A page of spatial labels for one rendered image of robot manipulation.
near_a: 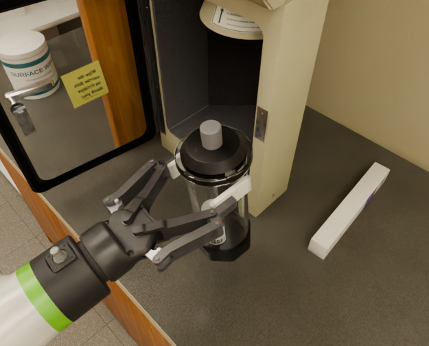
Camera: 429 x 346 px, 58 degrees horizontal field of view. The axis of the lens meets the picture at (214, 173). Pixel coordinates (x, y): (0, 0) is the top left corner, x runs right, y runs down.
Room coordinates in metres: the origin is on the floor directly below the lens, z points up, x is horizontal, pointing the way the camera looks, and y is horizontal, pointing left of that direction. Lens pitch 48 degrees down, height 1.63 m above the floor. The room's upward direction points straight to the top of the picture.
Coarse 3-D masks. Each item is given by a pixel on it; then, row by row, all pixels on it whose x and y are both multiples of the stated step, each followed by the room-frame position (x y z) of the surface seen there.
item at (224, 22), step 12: (204, 12) 0.63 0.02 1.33; (216, 12) 0.61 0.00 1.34; (228, 12) 0.59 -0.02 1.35; (216, 24) 0.60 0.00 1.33; (228, 24) 0.59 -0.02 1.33; (240, 24) 0.58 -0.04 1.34; (252, 24) 0.58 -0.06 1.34; (228, 36) 0.58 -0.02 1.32; (240, 36) 0.57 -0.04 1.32; (252, 36) 0.57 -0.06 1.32
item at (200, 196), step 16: (176, 160) 0.36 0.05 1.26; (192, 176) 0.33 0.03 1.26; (208, 176) 0.33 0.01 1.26; (224, 176) 0.33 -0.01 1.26; (192, 192) 0.34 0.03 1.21; (208, 192) 0.33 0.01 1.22; (192, 208) 0.35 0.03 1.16; (208, 208) 0.33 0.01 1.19; (240, 208) 0.34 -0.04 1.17; (224, 224) 0.33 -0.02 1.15; (240, 224) 0.34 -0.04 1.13; (224, 240) 0.33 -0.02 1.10; (240, 240) 0.34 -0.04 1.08
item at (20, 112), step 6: (18, 108) 0.53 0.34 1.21; (24, 108) 0.53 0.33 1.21; (18, 114) 0.52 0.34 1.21; (24, 114) 0.52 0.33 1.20; (18, 120) 0.52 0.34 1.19; (24, 120) 0.52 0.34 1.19; (30, 120) 0.53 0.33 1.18; (24, 126) 0.52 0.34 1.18; (30, 126) 0.53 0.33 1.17; (24, 132) 0.52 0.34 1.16; (30, 132) 0.52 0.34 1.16
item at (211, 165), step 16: (208, 128) 0.37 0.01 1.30; (224, 128) 0.40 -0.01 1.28; (192, 144) 0.37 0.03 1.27; (208, 144) 0.36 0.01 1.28; (224, 144) 0.37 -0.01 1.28; (240, 144) 0.37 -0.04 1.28; (192, 160) 0.35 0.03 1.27; (208, 160) 0.34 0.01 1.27; (224, 160) 0.34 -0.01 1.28; (240, 160) 0.35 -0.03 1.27
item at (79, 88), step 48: (48, 0) 0.60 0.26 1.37; (96, 0) 0.65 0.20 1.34; (0, 48) 0.54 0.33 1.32; (48, 48) 0.59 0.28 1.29; (96, 48) 0.64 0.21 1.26; (0, 96) 0.53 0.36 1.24; (48, 96) 0.57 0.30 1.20; (96, 96) 0.62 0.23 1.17; (48, 144) 0.55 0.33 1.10; (96, 144) 0.60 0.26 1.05
